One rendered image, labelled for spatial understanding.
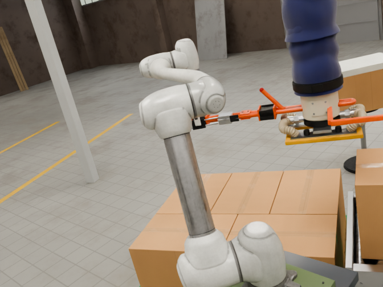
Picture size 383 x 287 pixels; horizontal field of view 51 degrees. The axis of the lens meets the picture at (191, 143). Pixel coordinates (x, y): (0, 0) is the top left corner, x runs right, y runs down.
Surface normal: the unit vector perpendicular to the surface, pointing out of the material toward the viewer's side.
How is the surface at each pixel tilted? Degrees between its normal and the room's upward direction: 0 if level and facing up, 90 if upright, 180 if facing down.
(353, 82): 90
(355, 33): 90
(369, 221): 90
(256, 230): 6
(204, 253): 68
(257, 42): 90
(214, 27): 78
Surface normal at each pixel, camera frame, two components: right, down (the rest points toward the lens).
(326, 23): 0.37, 0.39
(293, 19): -0.70, 0.52
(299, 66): -0.88, 0.08
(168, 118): -0.04, 0.13
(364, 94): 0.04, 0.33
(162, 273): -0.35, 0.39
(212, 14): -0.69, 0.18
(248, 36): -0.66, 0.39
